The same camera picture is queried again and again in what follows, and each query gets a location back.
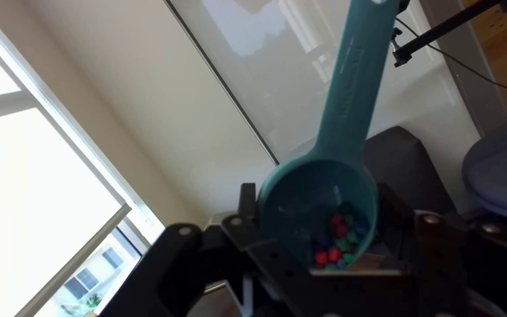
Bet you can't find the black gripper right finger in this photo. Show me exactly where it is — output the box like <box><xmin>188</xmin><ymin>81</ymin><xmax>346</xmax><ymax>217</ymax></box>
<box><xmin>374</xmin><ymin>183</ymin><xmax>420</xmax><ymax>273</ymax></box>

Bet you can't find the dark navy sofa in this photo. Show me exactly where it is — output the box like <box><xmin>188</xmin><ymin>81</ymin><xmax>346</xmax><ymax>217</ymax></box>
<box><xmin>360</xmin><ymin>125</ymin><xmax>461</xmax><ymax>218</ymax></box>

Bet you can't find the teal plastic measuring cup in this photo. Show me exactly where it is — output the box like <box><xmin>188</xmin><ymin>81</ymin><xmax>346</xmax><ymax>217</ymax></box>
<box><xmin>257</xmin><ymin>0</ymin><xmax>404</xmax><ymax>271</ymax></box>

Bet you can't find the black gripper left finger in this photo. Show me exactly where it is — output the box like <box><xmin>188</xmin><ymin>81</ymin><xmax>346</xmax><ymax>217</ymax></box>
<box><xmin>237</xmin><ymin>181</ymin><xmax>262</xmax><ymax>229</ymax></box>

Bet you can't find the colourful pebbles small portion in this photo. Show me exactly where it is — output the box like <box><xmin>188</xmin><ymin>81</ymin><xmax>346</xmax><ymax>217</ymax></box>
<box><xmin>309</xmin><ymin>201</ymin><xmax>373</xmax><ymax>271</ymax></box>

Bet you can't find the narrow beige roller blind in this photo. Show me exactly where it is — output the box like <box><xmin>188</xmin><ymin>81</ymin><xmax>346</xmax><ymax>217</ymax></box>
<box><xmin>0</xmin><ymin>106</ymin><xmax>133</xmax><ymax>317</ymax></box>

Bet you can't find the black camera tripod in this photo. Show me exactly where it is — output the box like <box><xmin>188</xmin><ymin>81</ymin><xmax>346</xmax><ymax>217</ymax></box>
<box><xmin>390</xmin><ymin>0</ymin><xmax>507</xmax><ymax>67</ymax></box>

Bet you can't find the white glass board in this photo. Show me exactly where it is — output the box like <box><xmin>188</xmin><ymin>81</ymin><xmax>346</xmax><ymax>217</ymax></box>
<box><xmin>167</xmin><ymin>0</ymin><xmax>489</xmax><ymax>165</ymax></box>

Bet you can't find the grey round bowl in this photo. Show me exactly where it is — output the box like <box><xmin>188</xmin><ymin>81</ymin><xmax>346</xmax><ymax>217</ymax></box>
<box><xmin>461</xmin><ymin>114</ymin><xmax>507</xmax><ymax>222</ymax></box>

